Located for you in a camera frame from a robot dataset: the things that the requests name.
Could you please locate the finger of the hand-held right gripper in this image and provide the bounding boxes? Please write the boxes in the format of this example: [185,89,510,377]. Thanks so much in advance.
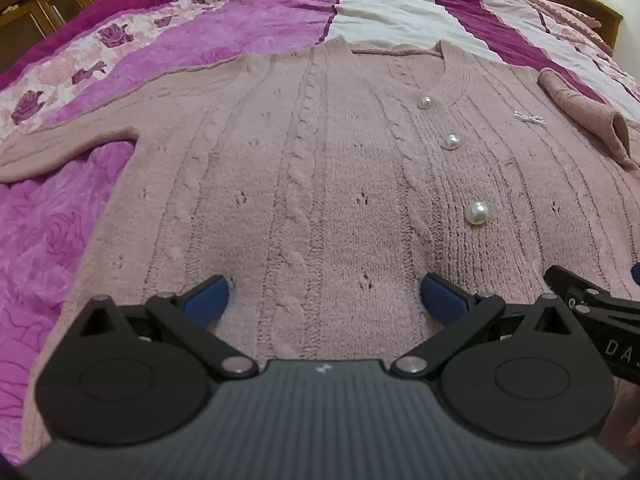
[543,265,640,322]

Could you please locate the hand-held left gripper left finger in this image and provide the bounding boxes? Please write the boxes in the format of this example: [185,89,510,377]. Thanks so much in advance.
[75,275,259,380]

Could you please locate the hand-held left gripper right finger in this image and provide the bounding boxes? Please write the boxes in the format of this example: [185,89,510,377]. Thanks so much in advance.
[392,273,576,379]

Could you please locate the pink cable-knit cardigan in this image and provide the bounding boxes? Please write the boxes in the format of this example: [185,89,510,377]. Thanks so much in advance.
[0,37,640,463]

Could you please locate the purple floral bedspread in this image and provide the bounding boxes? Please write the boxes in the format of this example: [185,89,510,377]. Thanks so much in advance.
[0,0,640,467]

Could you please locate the pink scalloped knit blanket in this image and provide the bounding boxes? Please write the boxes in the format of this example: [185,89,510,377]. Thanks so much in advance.
[492,0,617,58]

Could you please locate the wooden cabinet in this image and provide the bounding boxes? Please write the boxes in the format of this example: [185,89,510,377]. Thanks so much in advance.
[0,0,206,68]

